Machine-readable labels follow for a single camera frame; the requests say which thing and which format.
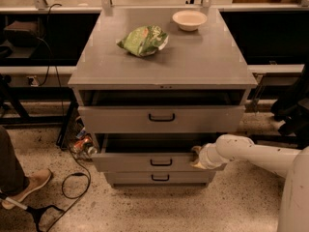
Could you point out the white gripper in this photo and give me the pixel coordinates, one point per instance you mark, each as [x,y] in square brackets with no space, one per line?
[203,158]

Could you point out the black stand with white handle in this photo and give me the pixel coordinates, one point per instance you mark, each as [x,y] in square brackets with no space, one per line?
[36,213]

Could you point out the wire trash basket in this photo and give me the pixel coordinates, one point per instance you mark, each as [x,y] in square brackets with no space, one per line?
[77,131]

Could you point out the grey drawer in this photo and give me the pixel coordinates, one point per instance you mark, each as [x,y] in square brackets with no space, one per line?
[159,178]
[160,119]
[148,152]

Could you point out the dark trouser leg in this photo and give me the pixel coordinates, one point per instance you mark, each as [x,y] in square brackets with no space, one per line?
[12,178]

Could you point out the white bowl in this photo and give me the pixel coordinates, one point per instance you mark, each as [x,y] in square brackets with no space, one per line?
[189,20]

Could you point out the grey bottom drawer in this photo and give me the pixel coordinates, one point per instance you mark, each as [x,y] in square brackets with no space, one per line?
[159,178]

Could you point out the grey drawer cabinet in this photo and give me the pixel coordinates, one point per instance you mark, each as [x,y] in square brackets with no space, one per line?
[201,68]

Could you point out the green chip bag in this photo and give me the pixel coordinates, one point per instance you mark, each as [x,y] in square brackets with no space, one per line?
[144,41]

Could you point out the white power outlet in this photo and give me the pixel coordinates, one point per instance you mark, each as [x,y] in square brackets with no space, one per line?
[33,81]

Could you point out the black box on shelf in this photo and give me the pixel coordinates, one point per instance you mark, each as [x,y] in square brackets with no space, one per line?
[24,33]

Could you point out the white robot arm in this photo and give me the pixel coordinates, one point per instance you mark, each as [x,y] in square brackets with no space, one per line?
[291,164]

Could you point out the grey top drawer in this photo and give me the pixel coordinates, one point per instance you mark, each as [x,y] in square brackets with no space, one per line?
[160,119]

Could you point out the orange can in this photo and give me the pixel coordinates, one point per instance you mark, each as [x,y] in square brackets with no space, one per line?
[82,145]

